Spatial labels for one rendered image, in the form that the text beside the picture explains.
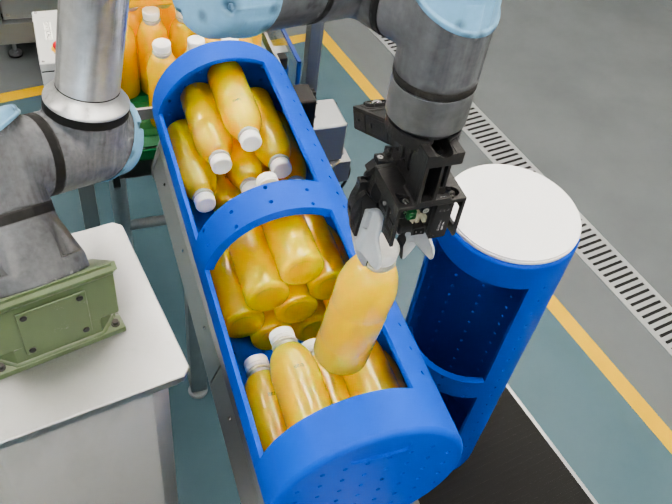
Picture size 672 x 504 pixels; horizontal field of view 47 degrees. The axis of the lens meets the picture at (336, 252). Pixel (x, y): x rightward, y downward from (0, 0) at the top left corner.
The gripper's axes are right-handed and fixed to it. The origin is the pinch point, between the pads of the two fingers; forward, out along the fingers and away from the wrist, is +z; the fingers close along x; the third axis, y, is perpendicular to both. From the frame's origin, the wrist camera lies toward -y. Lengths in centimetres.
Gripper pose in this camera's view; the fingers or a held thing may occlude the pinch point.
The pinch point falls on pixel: (382, 247)
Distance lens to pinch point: 86.6
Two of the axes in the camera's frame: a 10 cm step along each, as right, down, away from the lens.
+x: 9.4, -1.7, 3.0
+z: -1.1, 6.7, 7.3
